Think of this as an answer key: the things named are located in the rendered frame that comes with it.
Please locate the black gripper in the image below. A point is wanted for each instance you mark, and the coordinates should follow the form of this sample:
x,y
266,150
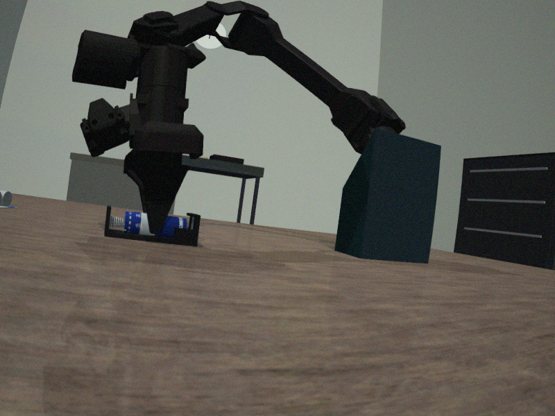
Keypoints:
x,y
155,161

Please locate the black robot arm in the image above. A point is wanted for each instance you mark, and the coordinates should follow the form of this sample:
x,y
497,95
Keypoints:
x,y
155,52

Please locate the blue and white battery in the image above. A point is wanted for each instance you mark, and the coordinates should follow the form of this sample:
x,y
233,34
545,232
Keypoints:
x,y
137,223

